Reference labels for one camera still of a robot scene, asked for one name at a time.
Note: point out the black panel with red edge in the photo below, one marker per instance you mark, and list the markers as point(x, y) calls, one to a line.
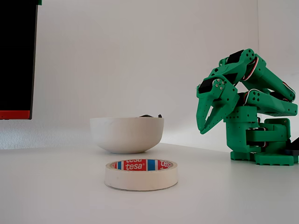
point(16, 58)

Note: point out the black cloth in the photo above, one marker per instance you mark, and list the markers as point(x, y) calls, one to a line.
point(146, 116)

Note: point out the green printed holder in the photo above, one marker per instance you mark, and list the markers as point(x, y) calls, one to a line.
point(40, 2)

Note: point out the black bar clamp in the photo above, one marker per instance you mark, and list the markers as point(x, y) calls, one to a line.
point(294, 144)

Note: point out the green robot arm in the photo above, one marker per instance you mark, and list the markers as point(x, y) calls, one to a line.
point(268, 77)

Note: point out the white bowl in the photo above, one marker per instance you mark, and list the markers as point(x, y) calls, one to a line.
point(126, 135)

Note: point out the white tesa tape roll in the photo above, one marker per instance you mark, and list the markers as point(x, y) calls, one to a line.
point(140, 179)

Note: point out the green gripper black servo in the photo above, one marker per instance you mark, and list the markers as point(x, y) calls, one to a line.
point(207, 98)

